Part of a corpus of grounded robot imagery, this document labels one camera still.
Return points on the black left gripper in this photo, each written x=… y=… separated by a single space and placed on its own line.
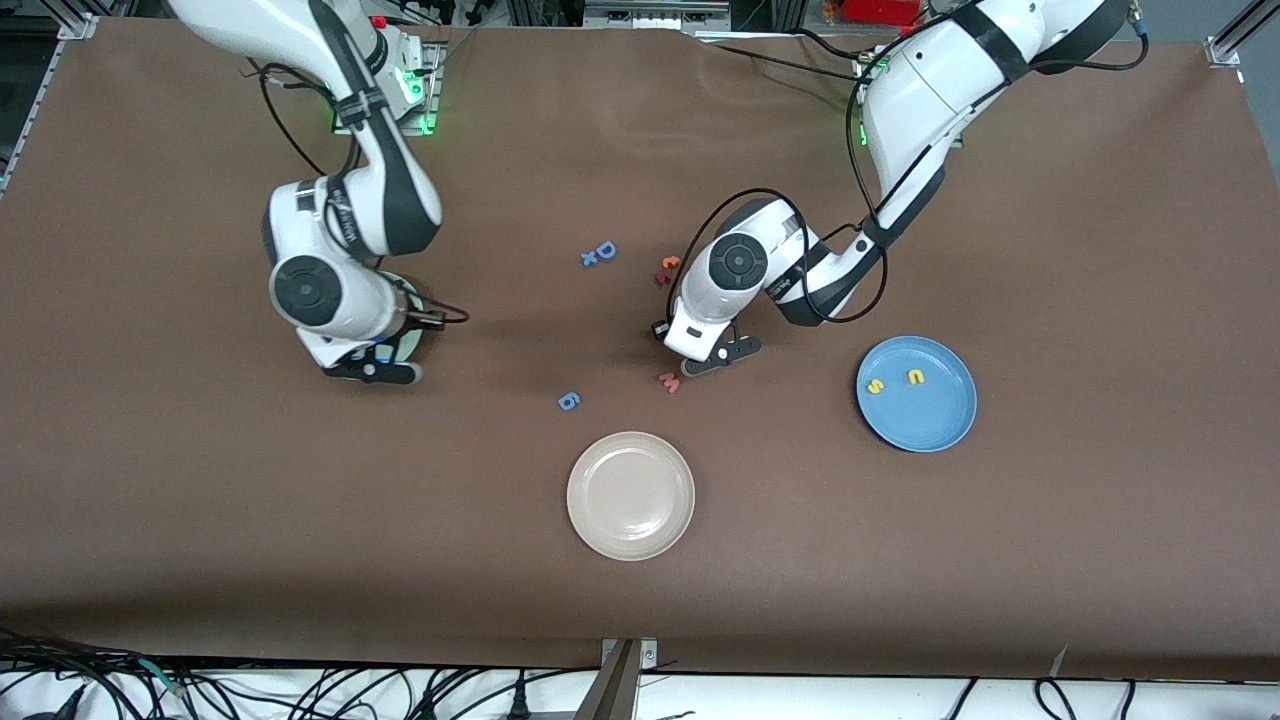
x=657 y=335

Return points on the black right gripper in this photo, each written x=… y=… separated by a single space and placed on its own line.
x=433 y=326

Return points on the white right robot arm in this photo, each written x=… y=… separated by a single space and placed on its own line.
x=350 y=215

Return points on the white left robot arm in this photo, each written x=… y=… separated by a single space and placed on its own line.
x=930 y=90

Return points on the pale green plate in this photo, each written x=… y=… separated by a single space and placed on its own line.
x=412 y=342

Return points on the pink foam letter w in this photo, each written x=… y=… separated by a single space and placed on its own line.
x=669 y=383

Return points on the blue foam letter D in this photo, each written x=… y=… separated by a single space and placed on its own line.
x=600 y=251

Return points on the blue foam letter g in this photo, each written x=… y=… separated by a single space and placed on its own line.
x=574 y=399

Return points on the beige plate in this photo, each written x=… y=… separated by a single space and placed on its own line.
x=630 y=495

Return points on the blue plate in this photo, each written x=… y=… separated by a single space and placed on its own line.
x=920 y=420

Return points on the red box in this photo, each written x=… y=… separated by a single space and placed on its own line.
x=885 y=10

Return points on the black power plug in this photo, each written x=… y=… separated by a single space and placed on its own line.
x=518 y=703

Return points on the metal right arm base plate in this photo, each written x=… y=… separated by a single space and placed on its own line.
x=432 y=90

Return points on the aluminium frame profile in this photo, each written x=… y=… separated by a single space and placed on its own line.
x=655 y=15

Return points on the metal clamp bracket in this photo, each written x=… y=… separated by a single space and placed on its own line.
x=615 y=690

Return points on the aluminium edge rail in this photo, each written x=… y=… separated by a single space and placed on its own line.
x=30 y=110

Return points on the aluminium corner bracket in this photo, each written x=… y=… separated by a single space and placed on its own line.
x=80 y=27
x=1222 y=52

